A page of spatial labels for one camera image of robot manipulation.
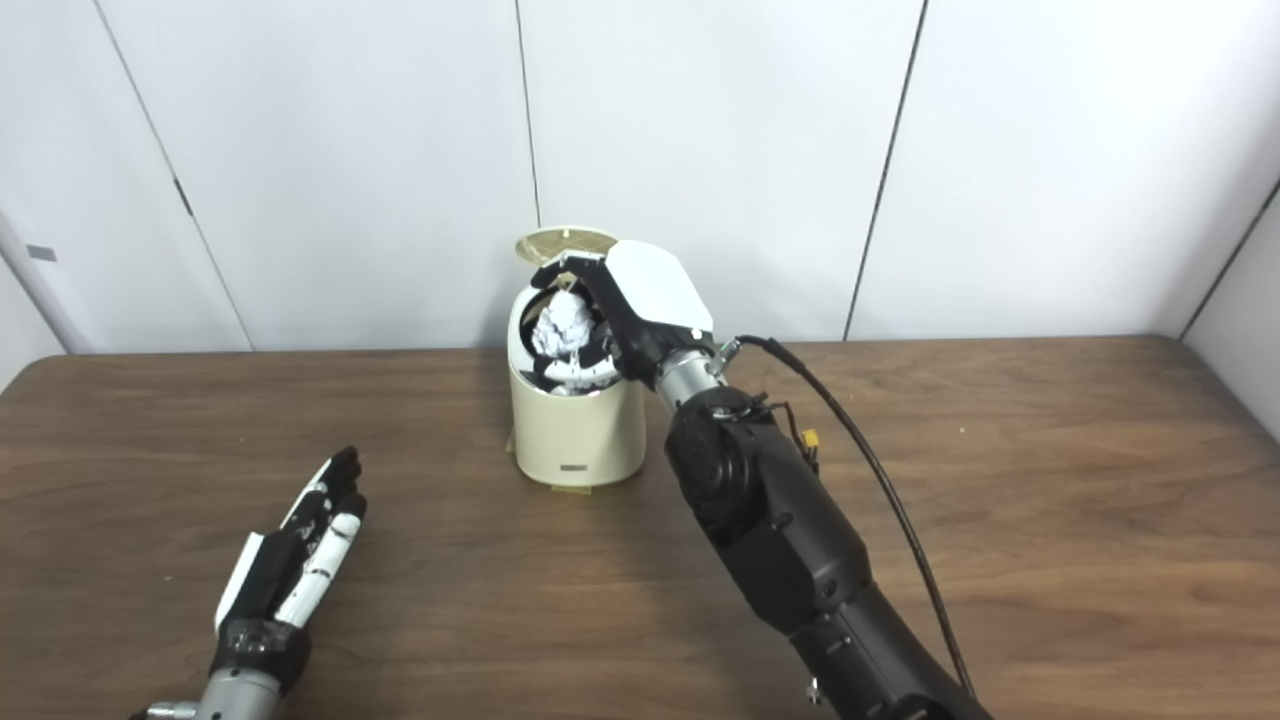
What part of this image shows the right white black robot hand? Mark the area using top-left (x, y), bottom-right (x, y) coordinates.
top-left (530, 240), bottom-right (717, 393)

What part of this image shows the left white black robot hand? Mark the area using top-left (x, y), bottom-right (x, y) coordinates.
top-left (208, 446), bottom-right (368, 693)

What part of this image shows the white paper ball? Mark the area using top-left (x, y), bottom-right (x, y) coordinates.
top-left (533, 290), bottom-right (603, 357)

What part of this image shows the cream-colored lidded bin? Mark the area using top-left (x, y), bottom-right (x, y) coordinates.
top-left (507, 227), bottom-right (649, 488)

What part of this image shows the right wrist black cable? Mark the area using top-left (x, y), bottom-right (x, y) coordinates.
top-left (715, 335), bottom-right (977, 701)

